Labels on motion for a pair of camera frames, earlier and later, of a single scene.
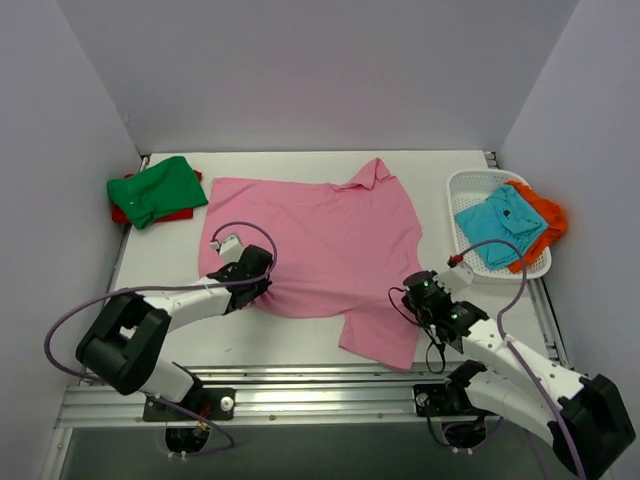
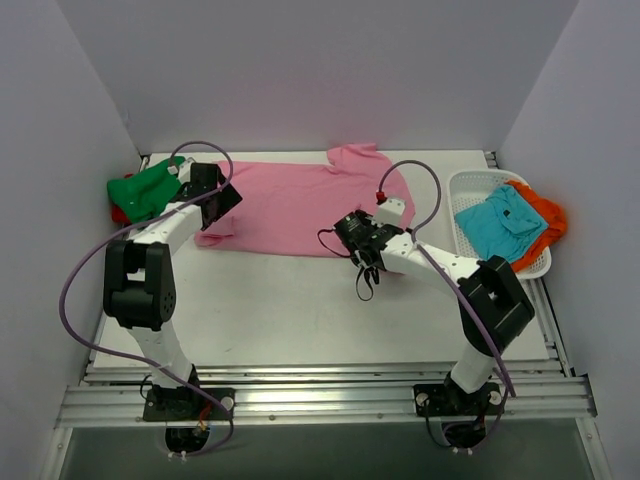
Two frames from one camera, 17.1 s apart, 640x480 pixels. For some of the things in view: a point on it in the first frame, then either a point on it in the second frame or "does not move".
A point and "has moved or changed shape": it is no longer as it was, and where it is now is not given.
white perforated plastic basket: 468,187 does not move
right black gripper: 415,298 → 364,257
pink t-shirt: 349,252 has moved or changed shape
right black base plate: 446,399 does not move
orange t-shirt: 553,215 does not move
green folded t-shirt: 166,188 does not move
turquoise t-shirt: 505,215 does not move
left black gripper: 261,275 → 223,201
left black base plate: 214,404 does not move
